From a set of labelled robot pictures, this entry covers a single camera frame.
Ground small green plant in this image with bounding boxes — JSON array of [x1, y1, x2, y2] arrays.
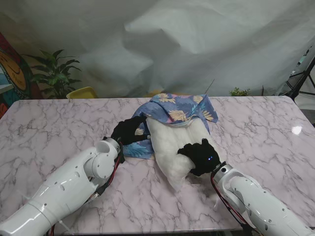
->
[[229, 87, 251, 97]]

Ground yellow chair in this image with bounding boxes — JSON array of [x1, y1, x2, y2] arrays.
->
[[65, 86, 98, 99]]

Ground red black right arm cable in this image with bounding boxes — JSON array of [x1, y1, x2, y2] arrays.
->
[[210, 172, 259, 235]]

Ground white backdrop sheet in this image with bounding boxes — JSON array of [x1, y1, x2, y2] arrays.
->
[[0, 0, 315, 99]]

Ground black tripod stand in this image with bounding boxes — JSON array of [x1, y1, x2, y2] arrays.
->
[[278, 44, 315, 109]]

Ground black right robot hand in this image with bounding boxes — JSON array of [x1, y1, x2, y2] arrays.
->
[[177, 138, 221, 177]]

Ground colourful mural board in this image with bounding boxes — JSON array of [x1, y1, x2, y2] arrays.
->
[[0, 31, 34, 118]]

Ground blue floral pillowcase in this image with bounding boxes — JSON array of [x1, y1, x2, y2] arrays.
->
[[123, 92, 219, 161]]

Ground red black left arm cable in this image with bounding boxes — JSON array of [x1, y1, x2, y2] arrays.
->
[[49, 145, 124, 236]]

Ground thin brown stick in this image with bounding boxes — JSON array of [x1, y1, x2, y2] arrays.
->
[[203, 79, 215, 96]]

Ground large green potted plant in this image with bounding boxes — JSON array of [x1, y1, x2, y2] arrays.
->
[[24, 49, 82, 99]]

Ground white fluffy pillow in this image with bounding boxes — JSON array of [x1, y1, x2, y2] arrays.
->
[[147, 118, 218, 191]]

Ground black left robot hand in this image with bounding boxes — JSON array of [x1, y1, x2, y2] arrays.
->
[[110, 115, 148, 148]]

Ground red black arm cable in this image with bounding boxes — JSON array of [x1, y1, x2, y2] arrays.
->
[[49, 145, 124, 236], [210, 172, 259, 235]]

